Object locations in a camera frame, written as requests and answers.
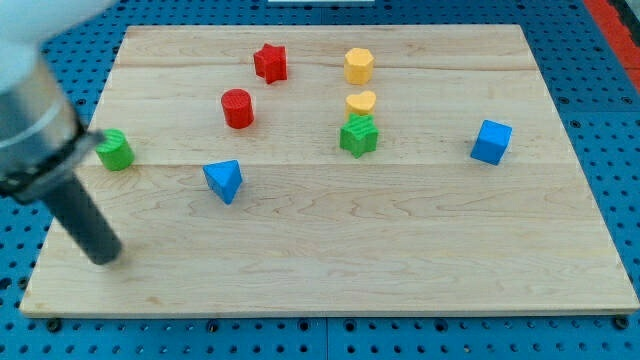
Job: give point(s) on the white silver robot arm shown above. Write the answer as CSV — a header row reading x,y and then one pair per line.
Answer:
x,y
42,135

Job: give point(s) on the blue triangle block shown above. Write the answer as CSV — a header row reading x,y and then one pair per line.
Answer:
x,y
224,179

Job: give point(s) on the blue cube block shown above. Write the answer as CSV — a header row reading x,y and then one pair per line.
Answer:
x,y
491,142

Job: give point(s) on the wooden board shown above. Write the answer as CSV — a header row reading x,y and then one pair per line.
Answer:
x,y
416,228

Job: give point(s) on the green star block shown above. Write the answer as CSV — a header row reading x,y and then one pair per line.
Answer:
x,y
359,135

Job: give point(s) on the yellow heart block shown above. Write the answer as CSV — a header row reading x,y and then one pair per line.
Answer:
x,y
360,104

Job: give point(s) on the red cylinder block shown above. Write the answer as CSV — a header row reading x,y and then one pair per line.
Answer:
x,y
237,108

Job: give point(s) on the yellow hexagon block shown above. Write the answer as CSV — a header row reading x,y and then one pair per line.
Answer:
x,y
358,66

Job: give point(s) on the red star block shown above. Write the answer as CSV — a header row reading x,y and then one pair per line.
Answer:
x,y
270,63

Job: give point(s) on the green cylinder block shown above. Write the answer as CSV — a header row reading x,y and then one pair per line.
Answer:
x,y
114,151

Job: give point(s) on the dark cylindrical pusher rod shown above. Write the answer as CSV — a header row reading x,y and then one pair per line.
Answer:
x,y
75,210

